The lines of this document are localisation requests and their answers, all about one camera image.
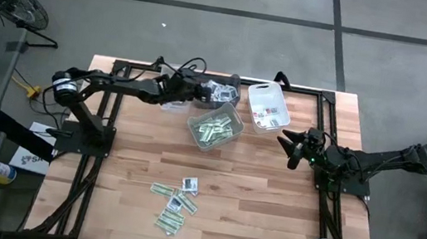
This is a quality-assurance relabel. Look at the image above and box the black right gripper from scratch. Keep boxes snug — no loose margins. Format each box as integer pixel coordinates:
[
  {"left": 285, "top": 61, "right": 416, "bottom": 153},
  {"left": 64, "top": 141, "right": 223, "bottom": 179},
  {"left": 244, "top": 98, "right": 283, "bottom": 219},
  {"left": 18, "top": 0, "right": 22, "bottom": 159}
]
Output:
[{"left": 272, "top": 123, "right": 324, "bottom": 173}]

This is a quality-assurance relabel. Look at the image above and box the dark grey plastic bin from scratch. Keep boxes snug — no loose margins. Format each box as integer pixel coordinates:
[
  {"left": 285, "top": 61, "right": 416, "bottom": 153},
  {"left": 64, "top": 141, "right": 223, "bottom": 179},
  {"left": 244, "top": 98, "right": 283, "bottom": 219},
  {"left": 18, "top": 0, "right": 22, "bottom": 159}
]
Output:
[{"left": 196, "top": 69, "right": 245, "bottom": 115}]

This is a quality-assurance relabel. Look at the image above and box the clear plastic bin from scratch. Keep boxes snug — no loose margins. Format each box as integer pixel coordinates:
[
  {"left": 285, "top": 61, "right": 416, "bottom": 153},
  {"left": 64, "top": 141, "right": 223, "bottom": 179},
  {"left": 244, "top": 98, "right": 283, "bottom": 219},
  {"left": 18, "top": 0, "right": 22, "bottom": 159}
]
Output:
[{"left": 154, "top": 63, "right": 197, "bottom": 116}]

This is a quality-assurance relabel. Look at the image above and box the light grey plastic bin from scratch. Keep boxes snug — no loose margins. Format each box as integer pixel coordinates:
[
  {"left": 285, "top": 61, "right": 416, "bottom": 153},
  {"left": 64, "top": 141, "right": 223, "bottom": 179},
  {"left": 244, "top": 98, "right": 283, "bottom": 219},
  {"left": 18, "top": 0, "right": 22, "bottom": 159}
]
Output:
[{"left": 182, "top": 97, "right": 248, "bottom": 158}]

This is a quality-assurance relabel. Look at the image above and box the white plastic bin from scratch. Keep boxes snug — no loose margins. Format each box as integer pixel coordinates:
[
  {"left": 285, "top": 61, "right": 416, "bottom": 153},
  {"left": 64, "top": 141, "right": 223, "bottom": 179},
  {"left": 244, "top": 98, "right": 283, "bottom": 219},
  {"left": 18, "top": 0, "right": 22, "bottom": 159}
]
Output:
[{"left": 241, "top": 78, "right": 297, "bottom": 139}]

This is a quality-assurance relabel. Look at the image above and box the yellow power plug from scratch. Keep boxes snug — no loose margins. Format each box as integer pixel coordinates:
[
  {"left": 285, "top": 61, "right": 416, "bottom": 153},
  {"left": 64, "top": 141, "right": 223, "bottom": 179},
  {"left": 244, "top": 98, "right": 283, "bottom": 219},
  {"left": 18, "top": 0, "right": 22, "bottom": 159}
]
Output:
[{"left": 9, "top": 76, "right": 44, "bottom": 101}]

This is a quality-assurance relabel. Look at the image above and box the white cardboard box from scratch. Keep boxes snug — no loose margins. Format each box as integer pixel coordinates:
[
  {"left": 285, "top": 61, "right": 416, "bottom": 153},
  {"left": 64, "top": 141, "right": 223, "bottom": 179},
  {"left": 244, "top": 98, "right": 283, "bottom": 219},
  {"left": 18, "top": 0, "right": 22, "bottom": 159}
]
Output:
[{"left": 7, "top": 119, "right": 59, "bottom": 176}]

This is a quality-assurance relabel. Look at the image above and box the small white yellow canister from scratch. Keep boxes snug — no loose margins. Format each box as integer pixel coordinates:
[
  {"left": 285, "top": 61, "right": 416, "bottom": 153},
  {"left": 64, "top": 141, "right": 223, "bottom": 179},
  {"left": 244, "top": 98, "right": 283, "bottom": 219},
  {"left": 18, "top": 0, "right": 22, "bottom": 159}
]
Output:
[{"left": 0, "top": 162, "right": 19, "bottom": 187}]

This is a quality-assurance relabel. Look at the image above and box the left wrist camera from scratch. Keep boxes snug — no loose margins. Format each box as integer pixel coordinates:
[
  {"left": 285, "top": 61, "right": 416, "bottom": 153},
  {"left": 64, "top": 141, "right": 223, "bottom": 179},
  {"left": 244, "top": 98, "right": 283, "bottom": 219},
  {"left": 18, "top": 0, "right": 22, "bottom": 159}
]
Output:
[{"left": 174, "top": 73, "right": 202, "bottom": 97}]

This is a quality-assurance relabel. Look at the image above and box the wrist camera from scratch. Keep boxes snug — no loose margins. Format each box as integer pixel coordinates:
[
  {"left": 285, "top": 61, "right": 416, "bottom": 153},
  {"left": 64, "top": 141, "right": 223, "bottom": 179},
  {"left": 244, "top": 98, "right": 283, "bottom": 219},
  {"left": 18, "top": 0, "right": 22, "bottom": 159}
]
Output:
[
  {"left": 303, "top": 140, "right": 331, "bottom": 168},
  {"left": 174, "top": 73, "right": 202, "bottom": 97}
]

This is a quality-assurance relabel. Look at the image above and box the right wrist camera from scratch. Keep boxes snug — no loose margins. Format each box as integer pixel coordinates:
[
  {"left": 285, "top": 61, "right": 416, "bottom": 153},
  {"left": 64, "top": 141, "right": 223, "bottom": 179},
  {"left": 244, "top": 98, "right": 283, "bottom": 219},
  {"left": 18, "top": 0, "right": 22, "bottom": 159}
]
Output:
[{"left": 303, "top": 140, "right": 331, "bottom": 168}]

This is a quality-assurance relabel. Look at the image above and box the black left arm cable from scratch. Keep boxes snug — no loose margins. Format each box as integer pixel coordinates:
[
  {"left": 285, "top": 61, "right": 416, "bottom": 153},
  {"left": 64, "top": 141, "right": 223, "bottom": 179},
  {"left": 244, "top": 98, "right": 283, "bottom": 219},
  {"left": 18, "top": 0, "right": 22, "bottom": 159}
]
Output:
[{"left": 129, "top": 48, "right": 210, "bottom": 94}]

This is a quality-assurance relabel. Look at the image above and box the black frame clamp handle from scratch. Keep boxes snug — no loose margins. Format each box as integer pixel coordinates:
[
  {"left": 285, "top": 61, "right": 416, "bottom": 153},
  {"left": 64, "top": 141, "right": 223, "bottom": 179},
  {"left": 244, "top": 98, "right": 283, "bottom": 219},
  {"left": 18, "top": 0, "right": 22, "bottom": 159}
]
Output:
[
  {"left": 152, "top": 54, "right": 167, "bottom": 72},
  {"left": 273, "top": 70, "right": 294, "bottom": 90}
]

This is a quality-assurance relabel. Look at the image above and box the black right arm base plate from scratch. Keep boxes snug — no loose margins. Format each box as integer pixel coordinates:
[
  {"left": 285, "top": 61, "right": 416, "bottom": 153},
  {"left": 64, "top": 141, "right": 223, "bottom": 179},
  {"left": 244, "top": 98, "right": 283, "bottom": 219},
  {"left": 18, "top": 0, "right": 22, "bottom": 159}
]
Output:
[{"left": 310, "top": 156, "right": 376, "bottom": 198}]

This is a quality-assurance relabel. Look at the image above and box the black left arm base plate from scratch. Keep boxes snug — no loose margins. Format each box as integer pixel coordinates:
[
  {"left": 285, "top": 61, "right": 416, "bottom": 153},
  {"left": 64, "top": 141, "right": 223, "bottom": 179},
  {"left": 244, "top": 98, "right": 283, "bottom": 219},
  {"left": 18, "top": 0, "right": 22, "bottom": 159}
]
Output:
[{"left": 43, "top": 116, "right": 117, "bottom": 160}]

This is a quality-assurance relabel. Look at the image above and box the black power cable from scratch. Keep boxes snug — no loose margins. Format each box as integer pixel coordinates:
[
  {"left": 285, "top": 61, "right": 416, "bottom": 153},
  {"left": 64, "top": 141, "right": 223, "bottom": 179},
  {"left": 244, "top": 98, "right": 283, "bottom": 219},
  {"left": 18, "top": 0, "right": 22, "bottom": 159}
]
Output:
[{"left": 23, "top": 80, "right": 76, "bottom": 132}]

